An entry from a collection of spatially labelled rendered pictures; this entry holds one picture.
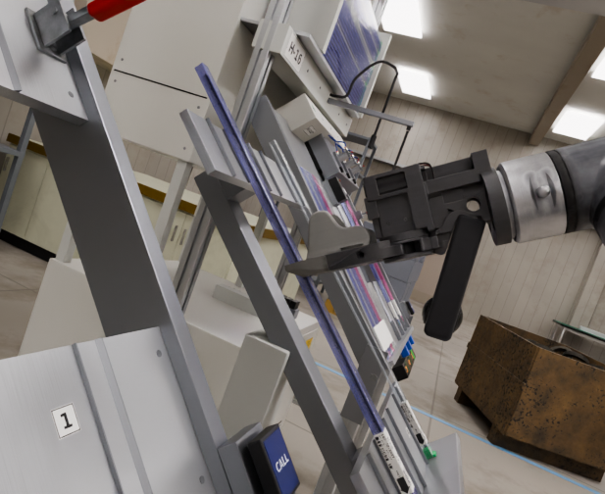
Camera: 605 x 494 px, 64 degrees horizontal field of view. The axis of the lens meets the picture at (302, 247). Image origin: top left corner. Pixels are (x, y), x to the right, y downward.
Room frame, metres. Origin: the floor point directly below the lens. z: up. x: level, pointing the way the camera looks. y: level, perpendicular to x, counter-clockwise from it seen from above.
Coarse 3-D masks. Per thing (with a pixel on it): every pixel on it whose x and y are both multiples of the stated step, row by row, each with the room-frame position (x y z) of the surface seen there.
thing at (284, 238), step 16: (208, 80) 0.54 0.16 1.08; (208, 96) 0.53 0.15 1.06; (224, 112) 0.53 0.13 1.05; (240, 144) 0.52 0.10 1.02; (240, 160) 0.52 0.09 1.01; (256, 176) 0.51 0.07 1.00; (256, 192) 0.51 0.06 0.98; (272, 208) 0.50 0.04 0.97; (272, 224) 0.50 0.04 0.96; (288, 240) 0.50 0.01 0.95; (288, 256) 0.49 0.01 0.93; (304, 288) 0.49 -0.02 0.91; (320, 304) 0.48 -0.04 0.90; (320, 320) 0.48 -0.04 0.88; (336, 336) 0.47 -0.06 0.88; (336, 352) 0.47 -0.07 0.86; (352, 368) 0.47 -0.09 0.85; (352, 384) 0.47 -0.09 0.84; (368, 400) 0.46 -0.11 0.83; (368, 416) 0.46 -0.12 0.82
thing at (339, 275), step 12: (276, 144) 0.75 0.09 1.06; (276, 156) 0.74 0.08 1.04; (288, 168) 0.74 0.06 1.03; (288, 180) 0.73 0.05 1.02; (300, 192) 0.73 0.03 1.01; (300, 204) 0.73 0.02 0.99; (336, 276) 0.70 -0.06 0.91; (348, 288) 0.70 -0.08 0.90; (348, 300) 0.69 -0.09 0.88; (360, 312) 0.69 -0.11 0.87; (360, 324) 0.69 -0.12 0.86; (372, 336) 0.68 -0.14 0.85; (372, 348) 0.68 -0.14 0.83; (384, 360) 0.67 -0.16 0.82; (384, 372) 0.67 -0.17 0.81; (396, 384) 0.67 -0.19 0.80; (396, 396) 0.66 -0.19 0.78; (432, 456) 0.64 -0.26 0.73
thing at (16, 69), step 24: (0, 0) 0.36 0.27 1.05; (24, 0) 0.39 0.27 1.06; (0, 24) 0.35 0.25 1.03; (24, 24) 0.38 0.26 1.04; (0, 48) 0.34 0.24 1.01; (24, 48) 0.37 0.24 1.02; (0, 72) 0.33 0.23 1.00; (24, 72) 0.35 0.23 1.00; (48, 72) 0.38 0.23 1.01; (24, 96) 0.34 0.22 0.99; (48, 96) 0.37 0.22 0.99; (72, 96) 0.40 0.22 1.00; (72, 120) 0.39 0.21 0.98
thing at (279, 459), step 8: (272, 440) 0.36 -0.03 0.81; (280, 440) 0.37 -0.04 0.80; (272, 448) 0.35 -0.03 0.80; (280, 448) 0.37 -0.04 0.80; (272, 456) 0.35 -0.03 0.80; (280, 456) 0.36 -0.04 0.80; (288, 456) 0.37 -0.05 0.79; (272, 464) 0.34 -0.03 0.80; (280, 464) 0.36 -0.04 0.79; (288, 464) 0.37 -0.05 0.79; (280, 472) 0.35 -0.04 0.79; (288, 472) 0.36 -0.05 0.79; (280, 480) 0.35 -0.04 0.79; (288, 480) 0.36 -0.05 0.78; (296, 480) 0.37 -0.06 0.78; (280, 488) 0.34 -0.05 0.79; (288, 488) 0.35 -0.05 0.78
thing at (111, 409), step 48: (144, 336) 0.35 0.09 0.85; (0, 384) 0.23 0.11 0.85; (48, 384) 0.25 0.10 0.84; (96, 384) 0.28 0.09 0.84; (144, 384) 0.32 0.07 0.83; (0, 432) 0.22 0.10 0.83; (48, 432) 0.24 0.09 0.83; (96, 432) 0.27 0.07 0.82; (144, 432) 0.30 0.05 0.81; (192, 432) 0.35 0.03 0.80; (0, 480) 0.21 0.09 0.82; (48, 480) 0.23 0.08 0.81; (96, 480) 0.25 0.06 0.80; (144, 480) 0.28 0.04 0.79; (192, 480) 0.33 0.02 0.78
